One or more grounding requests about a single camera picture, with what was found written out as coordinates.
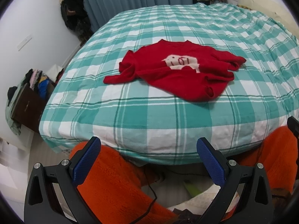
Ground teal plaid bed cover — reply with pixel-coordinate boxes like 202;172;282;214
39;3;298;165

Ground black hanging clothes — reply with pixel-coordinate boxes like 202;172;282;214
60;0;93;46

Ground black cable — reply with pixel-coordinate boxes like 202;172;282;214
135;181;158;224

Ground red knit sweater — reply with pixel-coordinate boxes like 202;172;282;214
103;39;246;102

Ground white wall switch plate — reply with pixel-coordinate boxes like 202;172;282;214
17;34;33;51

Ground dark wooden cabinet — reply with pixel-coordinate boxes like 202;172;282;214
11;84;47;133

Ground pile of mixed clothes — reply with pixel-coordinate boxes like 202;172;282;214
5;66;64;136

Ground orange fleece trousers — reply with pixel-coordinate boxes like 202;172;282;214
78;126;298;223

